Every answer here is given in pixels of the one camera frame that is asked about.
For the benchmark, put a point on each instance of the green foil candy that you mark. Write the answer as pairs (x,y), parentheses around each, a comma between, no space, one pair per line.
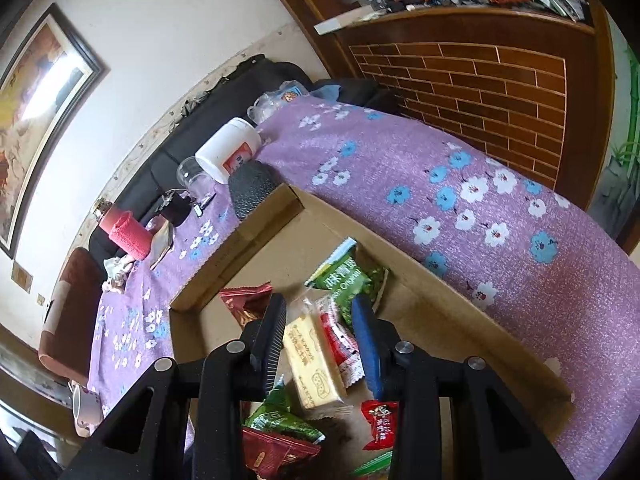
(372,466)

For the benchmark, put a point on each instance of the red white snack packet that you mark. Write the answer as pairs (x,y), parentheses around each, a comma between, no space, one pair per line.
(340,345)

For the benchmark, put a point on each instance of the white crumpled cloth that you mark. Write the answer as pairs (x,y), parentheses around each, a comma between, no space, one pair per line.
(116,272)

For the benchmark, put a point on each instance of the clear glass jar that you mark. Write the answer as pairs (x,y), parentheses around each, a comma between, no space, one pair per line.
(192,175)

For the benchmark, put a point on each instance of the wooden partition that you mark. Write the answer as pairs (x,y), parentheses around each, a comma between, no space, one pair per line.
(500,85)

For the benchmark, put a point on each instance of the small metal clip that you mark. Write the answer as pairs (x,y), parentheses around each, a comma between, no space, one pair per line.
(205,206)

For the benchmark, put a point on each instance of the small red snack packet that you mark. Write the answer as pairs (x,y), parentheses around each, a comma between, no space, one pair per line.
(377,422)

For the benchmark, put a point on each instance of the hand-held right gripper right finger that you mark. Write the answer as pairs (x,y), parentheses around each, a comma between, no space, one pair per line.
(367,350)

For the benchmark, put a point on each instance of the white chair headrest cover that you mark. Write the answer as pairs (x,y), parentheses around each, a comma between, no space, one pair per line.
(57,305)

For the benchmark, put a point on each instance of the small booklet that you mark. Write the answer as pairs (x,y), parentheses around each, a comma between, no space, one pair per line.
(162,242)

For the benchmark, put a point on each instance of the brown chair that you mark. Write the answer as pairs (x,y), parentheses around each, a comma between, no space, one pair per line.
(75,355)

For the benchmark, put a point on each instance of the clear plastic bag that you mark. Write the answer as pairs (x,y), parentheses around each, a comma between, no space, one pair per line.
(275,102)

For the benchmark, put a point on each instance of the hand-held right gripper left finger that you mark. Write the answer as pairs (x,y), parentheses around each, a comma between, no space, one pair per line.
(270,345)

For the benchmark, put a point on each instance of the yellow cracker packet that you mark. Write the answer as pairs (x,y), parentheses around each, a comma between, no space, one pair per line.
(310,360)

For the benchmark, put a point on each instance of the green white snack packet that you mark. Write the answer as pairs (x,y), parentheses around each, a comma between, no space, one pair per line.
(345,280)

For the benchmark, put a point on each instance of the black sofa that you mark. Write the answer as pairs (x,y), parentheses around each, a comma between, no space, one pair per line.
(165,160)

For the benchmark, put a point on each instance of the framed wall picture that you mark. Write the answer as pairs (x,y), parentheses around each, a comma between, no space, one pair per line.
(35,110)

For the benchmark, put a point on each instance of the dark red snack packet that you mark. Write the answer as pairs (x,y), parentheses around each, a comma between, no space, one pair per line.
(270,455)
(245,305)

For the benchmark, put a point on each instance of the white cup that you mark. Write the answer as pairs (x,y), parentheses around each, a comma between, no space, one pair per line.
(87,410)

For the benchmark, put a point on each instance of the small black container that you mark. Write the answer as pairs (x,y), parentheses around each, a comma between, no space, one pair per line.
(175,210)

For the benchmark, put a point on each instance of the pink knit-sleeved bottle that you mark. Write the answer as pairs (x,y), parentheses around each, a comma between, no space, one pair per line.
(127,232)

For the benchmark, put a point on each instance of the cardboard box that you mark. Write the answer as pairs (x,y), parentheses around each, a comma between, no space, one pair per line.
(425,310)

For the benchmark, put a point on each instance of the white plastic jar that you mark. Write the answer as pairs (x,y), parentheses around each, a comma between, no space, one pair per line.
(225,147)

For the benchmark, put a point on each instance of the small wall sign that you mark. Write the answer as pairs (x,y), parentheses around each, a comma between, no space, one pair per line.
(22,277)

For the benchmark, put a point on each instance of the dark clothing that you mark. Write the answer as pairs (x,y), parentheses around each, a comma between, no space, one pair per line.
(355,92)

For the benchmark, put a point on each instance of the purple floral tablecloth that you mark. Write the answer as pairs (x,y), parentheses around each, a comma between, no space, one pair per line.
(390,160)

